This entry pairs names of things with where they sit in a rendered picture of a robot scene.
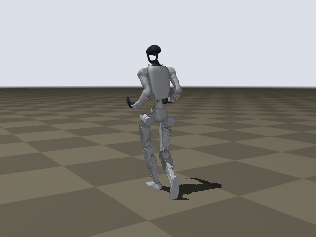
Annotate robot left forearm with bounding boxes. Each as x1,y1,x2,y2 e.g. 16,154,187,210
131,90,148,109

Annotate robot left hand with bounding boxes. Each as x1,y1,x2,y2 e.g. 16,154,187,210
126,97,136,108

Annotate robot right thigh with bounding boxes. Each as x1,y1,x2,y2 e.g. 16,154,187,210
159,115,175,160

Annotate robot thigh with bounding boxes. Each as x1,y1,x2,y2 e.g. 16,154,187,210
139,112,155,156
159,115,175,160

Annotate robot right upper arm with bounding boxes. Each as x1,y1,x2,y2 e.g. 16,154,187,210
168,67,182,95

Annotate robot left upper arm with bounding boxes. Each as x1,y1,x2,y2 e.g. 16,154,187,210
137,68,153,97

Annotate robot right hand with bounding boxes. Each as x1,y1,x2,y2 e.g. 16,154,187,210
157,98,172,104

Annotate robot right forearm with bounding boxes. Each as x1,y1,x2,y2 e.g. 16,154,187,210
168,94,181,103

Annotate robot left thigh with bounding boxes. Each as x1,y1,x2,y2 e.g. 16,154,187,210
139,112,155,156

